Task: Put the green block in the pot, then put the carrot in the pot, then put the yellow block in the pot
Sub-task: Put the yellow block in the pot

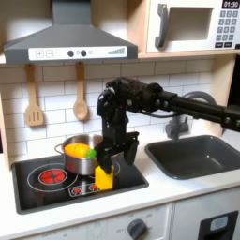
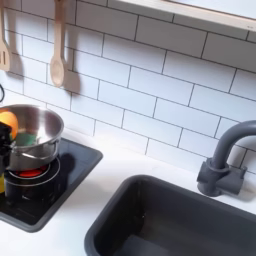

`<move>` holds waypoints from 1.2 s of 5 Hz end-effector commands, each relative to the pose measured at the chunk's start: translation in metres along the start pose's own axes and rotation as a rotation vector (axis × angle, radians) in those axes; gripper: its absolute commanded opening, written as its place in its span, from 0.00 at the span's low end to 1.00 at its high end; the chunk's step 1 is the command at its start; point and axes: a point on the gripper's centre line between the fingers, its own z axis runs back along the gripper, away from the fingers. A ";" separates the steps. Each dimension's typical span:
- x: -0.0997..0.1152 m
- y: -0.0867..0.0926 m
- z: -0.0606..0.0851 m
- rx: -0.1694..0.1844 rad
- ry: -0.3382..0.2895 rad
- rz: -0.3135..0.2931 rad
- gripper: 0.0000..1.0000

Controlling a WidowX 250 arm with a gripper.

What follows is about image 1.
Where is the yellow block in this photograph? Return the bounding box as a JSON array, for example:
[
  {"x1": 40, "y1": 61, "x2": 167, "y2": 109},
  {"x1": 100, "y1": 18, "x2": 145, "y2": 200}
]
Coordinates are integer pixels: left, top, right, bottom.
[{"x1": 94, "y1": 165, "x2": 115, "y2": 192}]

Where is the orange toy carrot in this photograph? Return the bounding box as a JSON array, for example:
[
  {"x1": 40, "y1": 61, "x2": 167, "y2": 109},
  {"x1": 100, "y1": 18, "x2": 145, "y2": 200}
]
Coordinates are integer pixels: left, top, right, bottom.
[{"x1": 63, "y1": 142, "x2": 98, "y2": 160}]

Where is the steel pot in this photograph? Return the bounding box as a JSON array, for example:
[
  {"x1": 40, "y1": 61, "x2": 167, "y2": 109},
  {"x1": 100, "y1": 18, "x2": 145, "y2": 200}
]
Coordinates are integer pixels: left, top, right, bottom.
[{"x1": 54, "y1": 133, "x2": 122, "y2": 177}]

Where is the wooden spoon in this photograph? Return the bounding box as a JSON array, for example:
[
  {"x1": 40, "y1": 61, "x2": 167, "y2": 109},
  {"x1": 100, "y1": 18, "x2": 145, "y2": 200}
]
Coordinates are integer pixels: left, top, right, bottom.
[{"x1": 72, "y1": 61, "x2": 90, "y2": 122}]

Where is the dark grey tap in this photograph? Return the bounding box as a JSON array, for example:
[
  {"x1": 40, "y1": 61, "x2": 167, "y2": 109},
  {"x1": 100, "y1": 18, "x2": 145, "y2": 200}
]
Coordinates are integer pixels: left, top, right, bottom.
[{"x1": 164, "y1": 90, "x2": 218, "y2": 141}]

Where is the dark grey sink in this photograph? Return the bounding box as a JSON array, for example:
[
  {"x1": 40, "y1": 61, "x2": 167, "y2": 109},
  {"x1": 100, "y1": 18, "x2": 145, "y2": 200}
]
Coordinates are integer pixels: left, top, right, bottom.
[{"x1": 143, "y1": 134, "x2": 240, "y2": 181}]

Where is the grey stove knob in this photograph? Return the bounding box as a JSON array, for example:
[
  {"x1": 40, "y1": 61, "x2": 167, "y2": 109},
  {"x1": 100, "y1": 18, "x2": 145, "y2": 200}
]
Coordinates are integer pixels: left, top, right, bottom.
[{"x1": 127, "y1": 217, "x2": 148, "y2": 240}]

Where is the black toy stove top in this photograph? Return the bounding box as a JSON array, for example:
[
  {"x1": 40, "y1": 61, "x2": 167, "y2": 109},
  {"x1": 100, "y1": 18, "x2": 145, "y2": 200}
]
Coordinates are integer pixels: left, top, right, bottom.
[{"x1": 11, "y1": 152, "x2": 150, "y2": 216}]

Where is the wooden slotted spatula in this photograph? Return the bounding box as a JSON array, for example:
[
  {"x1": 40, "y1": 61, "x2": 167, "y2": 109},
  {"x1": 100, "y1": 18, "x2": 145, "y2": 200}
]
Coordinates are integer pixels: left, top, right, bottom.
[{"x1": 23, "y1": 64, "x2": 46, "y2": 128}]

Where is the black oven door window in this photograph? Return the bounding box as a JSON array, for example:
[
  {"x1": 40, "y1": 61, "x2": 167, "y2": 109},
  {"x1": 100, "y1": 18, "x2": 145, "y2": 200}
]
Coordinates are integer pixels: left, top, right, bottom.
[{"x1": 198, "y1": 210, "x2": 240, "y2": 240}]

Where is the wooden kitchen shelf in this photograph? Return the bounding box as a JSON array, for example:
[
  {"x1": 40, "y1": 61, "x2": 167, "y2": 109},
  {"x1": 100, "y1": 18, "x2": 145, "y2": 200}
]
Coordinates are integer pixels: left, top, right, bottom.
[{"x1": 137, "y1": 49, "x2": 240, "y2": 61}]

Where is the grey range hood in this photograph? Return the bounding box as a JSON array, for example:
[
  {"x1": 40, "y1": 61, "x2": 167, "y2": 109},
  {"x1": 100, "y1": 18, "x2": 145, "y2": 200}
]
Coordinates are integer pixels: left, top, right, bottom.
[{"x1": 2, "y1": 0, "x2": 140, "y2": 66}]

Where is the white toy microwave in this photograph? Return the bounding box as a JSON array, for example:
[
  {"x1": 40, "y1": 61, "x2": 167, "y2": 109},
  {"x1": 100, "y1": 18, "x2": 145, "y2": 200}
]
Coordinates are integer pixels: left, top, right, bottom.
[{"x1": 145, "y1": 0, "x2": 240, "y2": 54}]

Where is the thin black cable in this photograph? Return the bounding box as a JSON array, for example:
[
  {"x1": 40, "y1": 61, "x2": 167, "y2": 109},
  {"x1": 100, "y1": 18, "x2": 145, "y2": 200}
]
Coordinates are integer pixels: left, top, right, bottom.
[{"x1": 140, "y1": 109, "x2": 173, "y2": 120}]

